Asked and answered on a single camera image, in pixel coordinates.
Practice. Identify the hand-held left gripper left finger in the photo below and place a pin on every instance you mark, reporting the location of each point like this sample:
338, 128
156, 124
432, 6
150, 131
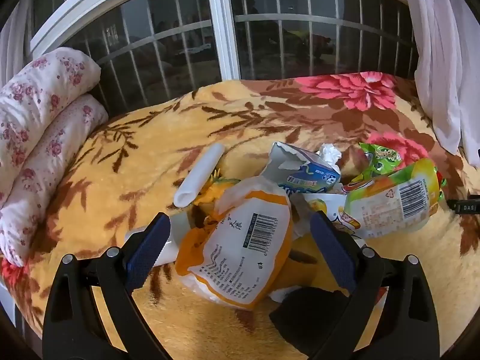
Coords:
148, 247

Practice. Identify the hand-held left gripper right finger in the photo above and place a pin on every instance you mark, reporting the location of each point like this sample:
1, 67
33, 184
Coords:
333, 247

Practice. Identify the orange and white snack packet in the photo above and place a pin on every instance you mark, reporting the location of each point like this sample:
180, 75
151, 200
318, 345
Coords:
240, 255

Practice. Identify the yellow green barcode packet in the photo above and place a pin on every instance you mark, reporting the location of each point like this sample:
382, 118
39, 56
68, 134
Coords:
390, 202

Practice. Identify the blue and white milk carton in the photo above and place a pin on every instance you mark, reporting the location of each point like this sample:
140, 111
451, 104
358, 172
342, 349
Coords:
311, 172

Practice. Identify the white paper tube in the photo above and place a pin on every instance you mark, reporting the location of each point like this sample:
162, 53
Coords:
198, 176

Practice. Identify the pineapple print packet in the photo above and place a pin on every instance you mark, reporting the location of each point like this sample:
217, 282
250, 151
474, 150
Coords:
215, 191

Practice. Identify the crumpled white tissue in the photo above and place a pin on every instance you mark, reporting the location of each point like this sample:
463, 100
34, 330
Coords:
330, 153

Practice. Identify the yellow floral blanket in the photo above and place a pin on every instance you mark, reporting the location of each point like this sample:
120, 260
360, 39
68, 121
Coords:
150, 150

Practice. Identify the green snack packet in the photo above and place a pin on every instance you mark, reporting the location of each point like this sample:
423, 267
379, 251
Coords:
378, 157

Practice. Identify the pink floral folded quilt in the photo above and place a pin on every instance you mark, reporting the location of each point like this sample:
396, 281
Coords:
37, 120

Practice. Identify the white barred window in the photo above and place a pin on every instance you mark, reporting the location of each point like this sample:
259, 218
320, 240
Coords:
221, 26

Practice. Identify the sheer white curtain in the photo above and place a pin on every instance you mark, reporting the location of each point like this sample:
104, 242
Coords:
15, 33

